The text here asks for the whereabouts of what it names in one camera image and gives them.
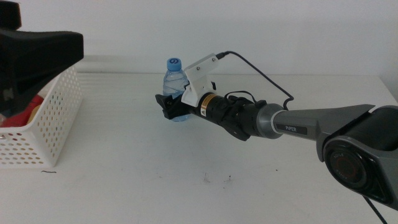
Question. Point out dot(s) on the blue capped water bottle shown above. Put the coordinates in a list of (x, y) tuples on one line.
[(174, 81)]

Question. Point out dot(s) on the grey wall rail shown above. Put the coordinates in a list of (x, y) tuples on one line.
[(124, 63)]

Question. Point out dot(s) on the white perforated plastic basket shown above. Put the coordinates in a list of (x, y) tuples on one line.
[(59, 124)]

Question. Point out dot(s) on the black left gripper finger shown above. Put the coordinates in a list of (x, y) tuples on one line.
[(34, 56), (9, 15)]

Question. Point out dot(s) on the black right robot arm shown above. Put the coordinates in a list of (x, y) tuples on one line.
[(342, 121)]

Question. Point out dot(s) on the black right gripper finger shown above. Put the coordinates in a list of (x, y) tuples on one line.
[(163, 100)]

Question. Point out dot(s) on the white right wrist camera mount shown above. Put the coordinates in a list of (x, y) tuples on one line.
[(199, 71)]

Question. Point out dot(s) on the small black thread scrap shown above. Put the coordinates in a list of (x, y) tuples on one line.
[(49, 171)]

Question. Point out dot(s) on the red cola can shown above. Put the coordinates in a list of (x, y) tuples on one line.
[(21, 116)]

